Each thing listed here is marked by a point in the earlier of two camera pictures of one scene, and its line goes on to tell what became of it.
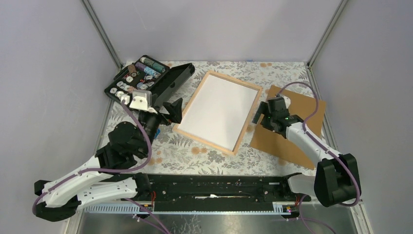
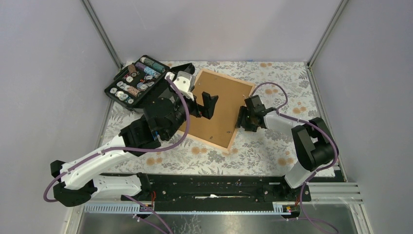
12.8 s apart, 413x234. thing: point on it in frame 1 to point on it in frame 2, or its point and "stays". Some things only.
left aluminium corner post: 91,12 stays
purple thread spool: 140,66 stays
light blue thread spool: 150,71 stays
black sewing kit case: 146,75 stays
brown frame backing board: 303,107 to 219,128
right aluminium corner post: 326,33 stays
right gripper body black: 267,121 to 245,120
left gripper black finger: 174,109 to 209,103
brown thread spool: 132,70 stays
